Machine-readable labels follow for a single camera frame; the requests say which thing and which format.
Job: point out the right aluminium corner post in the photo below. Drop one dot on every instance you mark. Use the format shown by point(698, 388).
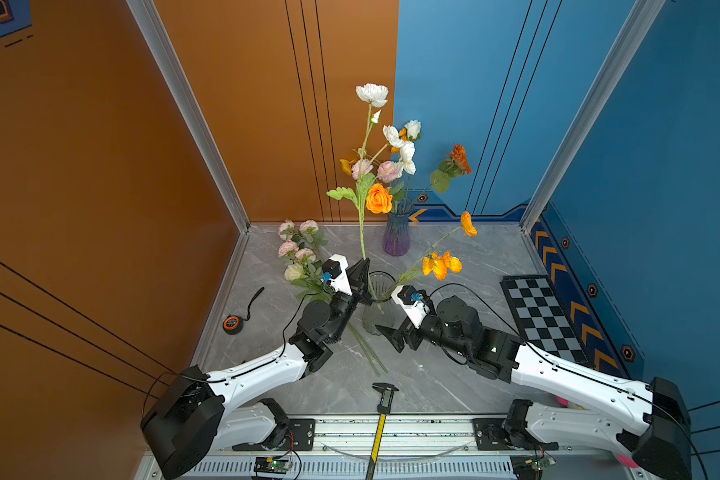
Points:
point(631, 35)

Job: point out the pink peony flower stem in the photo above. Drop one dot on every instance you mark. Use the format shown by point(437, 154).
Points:
point(366, 173)

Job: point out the aluminium corner post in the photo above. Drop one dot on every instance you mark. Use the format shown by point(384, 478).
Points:
point(631, 35)
point(151, 26)

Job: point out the orange black tape roll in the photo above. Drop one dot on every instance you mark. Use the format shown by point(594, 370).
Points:
point(233, 324)

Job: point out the yellow rose flower stem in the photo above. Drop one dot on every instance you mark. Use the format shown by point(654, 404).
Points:
point(379, 200)

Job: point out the orange gerbera flower stem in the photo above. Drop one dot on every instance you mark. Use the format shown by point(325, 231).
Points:
point(455, 165)

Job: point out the mixed flower bunch on table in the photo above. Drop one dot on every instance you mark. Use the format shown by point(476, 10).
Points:
point(312, 270)

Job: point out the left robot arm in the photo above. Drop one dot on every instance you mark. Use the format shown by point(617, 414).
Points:
point(203, 412)

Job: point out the blue purple glass vase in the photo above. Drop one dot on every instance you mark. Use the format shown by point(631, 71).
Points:
point(396, 240)

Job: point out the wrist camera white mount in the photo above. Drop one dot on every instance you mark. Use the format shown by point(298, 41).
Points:
point(416, 304)
point(334, 274)

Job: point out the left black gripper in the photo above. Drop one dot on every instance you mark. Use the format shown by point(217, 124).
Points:
point(354, 270)

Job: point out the clear grey glass vase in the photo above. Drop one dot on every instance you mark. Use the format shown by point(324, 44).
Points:
point(382, 311)

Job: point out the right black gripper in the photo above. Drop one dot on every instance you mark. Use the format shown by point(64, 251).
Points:
point(396, 337)

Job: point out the right green circuit board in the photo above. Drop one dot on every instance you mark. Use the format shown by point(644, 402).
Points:
point(531, 468)

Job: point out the pink green plush toy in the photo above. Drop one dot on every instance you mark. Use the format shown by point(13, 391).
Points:
point(625, 459)

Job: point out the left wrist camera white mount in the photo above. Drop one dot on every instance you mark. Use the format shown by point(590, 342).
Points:
point(334, 274)

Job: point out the green circuit board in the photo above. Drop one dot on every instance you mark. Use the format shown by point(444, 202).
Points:
point(531, 468)
point(272, 468)

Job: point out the left aluminium corner post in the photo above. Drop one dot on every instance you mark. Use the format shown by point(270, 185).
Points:
point(151, 26)

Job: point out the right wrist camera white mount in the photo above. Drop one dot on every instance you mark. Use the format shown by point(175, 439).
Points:
point(416, 304)

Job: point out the black white checkerboard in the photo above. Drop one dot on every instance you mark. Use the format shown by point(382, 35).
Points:
point(539, 317)

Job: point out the aluminium front rail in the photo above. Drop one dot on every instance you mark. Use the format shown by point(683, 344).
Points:
point(414, 446)

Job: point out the left green circuit board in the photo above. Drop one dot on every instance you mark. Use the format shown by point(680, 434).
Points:
point(272, 468)

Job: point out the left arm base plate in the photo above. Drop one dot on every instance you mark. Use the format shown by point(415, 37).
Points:
point(298, 435)

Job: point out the white rose flower stem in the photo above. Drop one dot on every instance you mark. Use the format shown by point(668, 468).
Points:
point(412, 134)

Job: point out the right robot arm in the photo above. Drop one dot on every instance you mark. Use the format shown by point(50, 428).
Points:
point(647, 424)

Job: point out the yellow black caliper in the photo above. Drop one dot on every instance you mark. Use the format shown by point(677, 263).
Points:
point(387, 392)

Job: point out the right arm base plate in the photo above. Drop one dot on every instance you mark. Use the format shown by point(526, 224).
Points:
point(491, 435)

